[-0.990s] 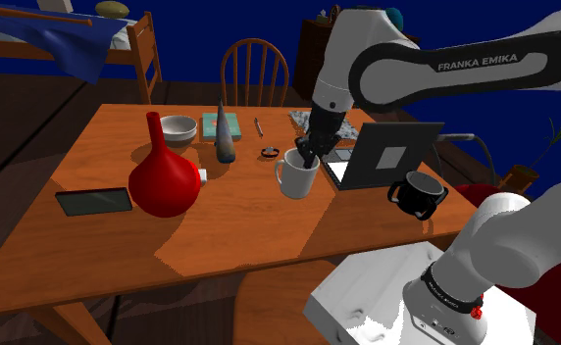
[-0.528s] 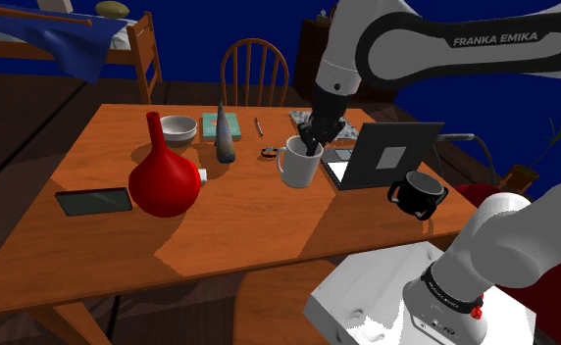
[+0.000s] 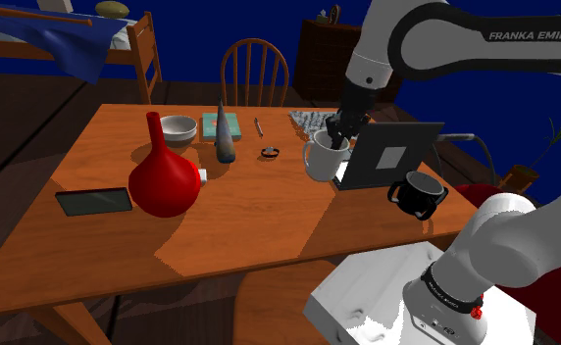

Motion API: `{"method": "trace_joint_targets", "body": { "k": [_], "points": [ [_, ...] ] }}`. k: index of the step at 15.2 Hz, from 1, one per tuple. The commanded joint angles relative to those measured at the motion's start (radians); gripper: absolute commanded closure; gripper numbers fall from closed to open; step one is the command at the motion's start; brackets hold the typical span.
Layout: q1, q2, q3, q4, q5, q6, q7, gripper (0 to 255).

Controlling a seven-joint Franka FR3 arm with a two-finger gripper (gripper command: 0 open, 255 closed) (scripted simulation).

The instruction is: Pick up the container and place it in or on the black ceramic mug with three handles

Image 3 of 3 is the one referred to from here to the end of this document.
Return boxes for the wooden bed with blue blanket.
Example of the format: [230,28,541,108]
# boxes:
[0,0,164,106]

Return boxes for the grey curved cable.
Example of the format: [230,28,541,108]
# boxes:
[435,132,498,188]

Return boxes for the wooden table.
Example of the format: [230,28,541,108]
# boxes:
[0,103,481,345]

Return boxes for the grey patterned cloth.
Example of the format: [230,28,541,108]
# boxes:
[288,110,340,142]

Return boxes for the teal book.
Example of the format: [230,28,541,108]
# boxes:
[201,112,242,142]

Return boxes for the black two-handled cup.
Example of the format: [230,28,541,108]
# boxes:
[386,171,450,222]

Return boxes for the white bowl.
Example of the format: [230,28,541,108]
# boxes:
[159,115,199,144]

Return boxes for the dark grey laptop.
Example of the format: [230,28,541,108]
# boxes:
[331,122,446,192]

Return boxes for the black tablet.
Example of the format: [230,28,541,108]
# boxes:
[54,186,134,219]

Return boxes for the dark wooden dresser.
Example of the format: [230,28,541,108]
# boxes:
[291,4,404,104]

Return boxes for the grey-blue cone vase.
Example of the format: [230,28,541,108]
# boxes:
[215,99,237,165]

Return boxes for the red round vase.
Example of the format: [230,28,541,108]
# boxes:
[127,111,202,220]

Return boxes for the potted green plant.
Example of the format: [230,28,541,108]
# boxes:
[497,109,561,195]

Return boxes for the white mug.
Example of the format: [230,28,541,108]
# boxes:
[302,128,354,183]

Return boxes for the wooden spindle-back chair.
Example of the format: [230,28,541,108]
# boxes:
[219,37,290,108]

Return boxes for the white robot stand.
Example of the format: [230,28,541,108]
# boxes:
[303,240,537,345]

